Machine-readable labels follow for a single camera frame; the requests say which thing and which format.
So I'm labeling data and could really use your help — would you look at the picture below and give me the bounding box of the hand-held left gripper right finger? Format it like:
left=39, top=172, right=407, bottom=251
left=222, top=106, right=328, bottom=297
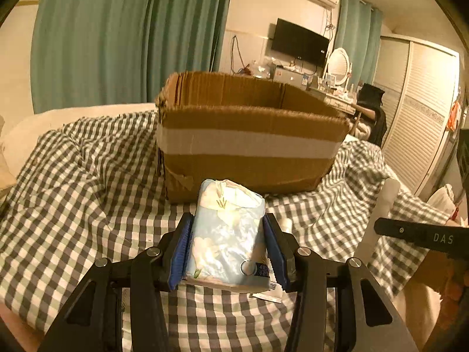
left=262, top=213, right=420, bottom=352

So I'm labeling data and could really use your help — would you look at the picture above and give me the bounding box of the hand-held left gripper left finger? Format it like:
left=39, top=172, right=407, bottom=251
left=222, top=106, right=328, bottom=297
left=37, top=213, right=195, bottom=352

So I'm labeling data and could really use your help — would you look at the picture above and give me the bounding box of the light blue floral tissue pack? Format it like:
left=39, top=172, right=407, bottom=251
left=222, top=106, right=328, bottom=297
left=181, top=178, right=272, bottom=294

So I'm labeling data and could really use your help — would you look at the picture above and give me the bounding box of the white plastic cylinder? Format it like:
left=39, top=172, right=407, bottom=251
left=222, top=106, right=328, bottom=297
left=357, top=178, right=402, bottom=268

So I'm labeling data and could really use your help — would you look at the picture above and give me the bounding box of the brown cardboard box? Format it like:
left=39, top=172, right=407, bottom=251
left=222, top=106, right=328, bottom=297
left=154, top=71, right=350, bottom=205

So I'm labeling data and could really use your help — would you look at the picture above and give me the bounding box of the person's right hand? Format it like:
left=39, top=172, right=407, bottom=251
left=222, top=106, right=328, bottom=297
left=421, top=251, right=469, bottom=323

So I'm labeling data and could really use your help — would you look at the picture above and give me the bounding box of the white plastic bag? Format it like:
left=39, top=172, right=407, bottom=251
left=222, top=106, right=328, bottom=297
left=427, top=183, right=462, bottom=224

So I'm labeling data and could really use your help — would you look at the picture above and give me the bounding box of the grey checked blanket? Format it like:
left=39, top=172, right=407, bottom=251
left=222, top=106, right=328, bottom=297
left=0, top=110, right=451, bottom=352

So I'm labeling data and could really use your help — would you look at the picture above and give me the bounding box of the white louvred wardrobe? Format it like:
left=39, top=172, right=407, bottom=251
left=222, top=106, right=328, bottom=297
left=370, top=35, right=462, bottom=199

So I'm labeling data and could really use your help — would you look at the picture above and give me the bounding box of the orange hanging item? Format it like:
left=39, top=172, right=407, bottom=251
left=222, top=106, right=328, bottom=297
left=446, top=99, right=461, bottom=131

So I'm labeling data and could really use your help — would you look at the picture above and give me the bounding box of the chair with black clothes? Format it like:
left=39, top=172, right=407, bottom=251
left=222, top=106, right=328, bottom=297
left=354, top=84, right=387, bottom=147

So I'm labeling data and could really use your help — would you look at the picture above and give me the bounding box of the white dressing table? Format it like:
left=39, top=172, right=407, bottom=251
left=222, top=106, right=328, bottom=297
left=308, top=77, right=358, bottom=116

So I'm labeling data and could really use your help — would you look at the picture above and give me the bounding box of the grey cabinet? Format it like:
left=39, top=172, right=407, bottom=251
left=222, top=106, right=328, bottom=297
left=269, top=62, right=316, bottom=89

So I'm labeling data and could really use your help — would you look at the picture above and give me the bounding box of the white oval mirror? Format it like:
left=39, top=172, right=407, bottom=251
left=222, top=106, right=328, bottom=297
left=324, top=48, right=352, bottom=87

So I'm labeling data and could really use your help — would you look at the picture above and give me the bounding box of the beige pillow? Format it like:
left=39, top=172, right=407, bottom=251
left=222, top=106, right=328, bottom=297
left=0, top=114, right=19, bottom=195

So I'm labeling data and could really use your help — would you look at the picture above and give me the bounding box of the narrow green curtain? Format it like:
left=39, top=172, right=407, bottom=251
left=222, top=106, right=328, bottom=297
left=335, top=0, right=383, bottom=85

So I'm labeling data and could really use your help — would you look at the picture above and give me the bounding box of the wide green curtain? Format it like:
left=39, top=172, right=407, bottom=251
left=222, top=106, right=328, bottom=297
left=31, top=0, right=235, bottom=114

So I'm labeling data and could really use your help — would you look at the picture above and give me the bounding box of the black wall television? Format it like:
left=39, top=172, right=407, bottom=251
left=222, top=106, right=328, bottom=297
left=270, top=18, right=330, bottom=67

